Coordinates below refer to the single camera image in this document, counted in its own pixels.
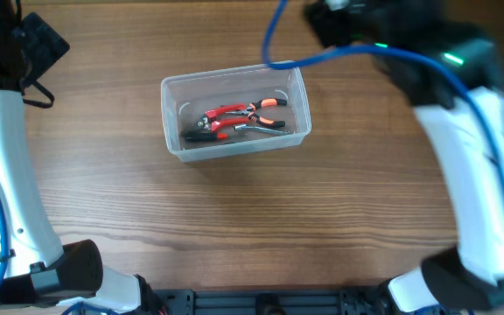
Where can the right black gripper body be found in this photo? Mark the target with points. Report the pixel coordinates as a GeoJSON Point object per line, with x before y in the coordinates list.
{"type": "Point", "coordinates": [353, 24]}

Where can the silver socket wrench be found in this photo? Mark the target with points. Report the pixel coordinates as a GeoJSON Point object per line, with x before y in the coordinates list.
{"type": "Point", "coordinates": [245, 127]}

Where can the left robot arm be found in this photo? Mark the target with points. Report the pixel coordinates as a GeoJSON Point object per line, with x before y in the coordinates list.
{"type": "Point", "coordinates": [36, 268]}

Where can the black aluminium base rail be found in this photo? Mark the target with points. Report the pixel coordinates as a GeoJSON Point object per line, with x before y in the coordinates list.
{"type": "Point", "coordinates": [363, 300]}

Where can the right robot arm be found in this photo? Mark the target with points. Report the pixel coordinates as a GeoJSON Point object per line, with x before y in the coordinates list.
{"type": "Point", "coordinates": [451, 75]}

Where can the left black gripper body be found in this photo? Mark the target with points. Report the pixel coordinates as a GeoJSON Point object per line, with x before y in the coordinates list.
{"type": "Point", "coordinates": [41, 48]}

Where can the black red handled screwdriver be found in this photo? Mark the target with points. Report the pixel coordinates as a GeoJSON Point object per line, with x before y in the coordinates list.
{"type": "Point", "coordinates": [203, 137]}

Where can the clear plastic container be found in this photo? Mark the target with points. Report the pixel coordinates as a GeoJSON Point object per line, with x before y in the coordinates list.
{"type": "Point", "coordinates": [185, 98]}

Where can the red handled snips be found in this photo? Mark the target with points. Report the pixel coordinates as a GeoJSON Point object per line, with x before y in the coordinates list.
{"type": "Point", "coordinates": [213, 120]}

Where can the orange black needle-nose pliers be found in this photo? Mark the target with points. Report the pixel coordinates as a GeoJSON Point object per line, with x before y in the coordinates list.
{"type": "Point", "coordinates": [255, 110]}

